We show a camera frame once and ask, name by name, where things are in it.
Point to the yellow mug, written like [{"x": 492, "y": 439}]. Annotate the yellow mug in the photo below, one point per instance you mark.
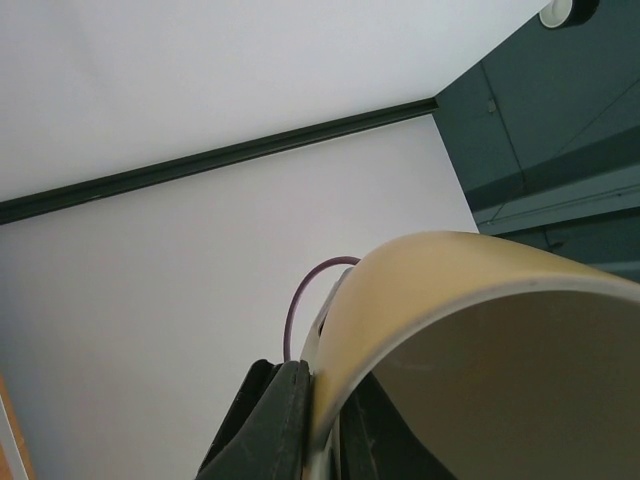
[{"x": 505, "y": 361}]

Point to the black aluminium frame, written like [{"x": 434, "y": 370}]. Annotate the black aluminium frame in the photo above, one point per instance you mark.
[{"x": 69, "y": 196}]

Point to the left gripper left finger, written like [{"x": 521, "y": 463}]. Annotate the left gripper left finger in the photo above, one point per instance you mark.
[{"x": 264, "y": 432}]

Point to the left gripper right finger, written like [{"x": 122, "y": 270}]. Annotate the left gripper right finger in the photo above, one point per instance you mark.
[{"x": 376, "y": 443}]

